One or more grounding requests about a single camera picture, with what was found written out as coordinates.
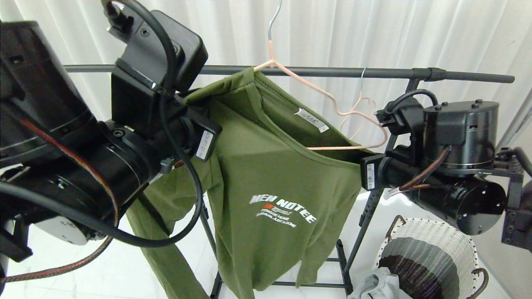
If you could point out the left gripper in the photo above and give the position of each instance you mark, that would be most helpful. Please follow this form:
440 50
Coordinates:
124 166

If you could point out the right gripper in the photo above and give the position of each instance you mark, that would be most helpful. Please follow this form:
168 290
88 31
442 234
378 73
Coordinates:
457 203

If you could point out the green short-sleeved shirt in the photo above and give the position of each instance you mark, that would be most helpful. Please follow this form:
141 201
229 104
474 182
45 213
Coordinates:
270 174

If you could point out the pink clothes hanger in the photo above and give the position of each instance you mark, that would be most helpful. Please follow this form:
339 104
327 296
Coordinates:
363 79
271 52

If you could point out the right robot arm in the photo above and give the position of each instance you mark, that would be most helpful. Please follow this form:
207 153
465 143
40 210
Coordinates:
461 137

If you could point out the white laundry basket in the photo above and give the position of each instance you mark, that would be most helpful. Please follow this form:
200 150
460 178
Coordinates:
436 249

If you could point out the black clothes rack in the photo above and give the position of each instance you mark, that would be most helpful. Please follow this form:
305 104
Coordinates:
374 72

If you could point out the pale grey garment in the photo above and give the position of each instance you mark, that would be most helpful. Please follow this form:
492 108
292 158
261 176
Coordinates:
378 286

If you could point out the white curtain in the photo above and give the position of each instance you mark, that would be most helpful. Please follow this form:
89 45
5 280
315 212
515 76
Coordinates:
374 33

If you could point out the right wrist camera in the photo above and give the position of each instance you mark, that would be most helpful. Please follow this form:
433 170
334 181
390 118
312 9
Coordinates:
401 118

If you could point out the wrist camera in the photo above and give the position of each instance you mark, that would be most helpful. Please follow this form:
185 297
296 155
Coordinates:
401 118
183 50

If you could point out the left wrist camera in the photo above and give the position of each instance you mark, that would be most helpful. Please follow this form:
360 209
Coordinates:
183 50

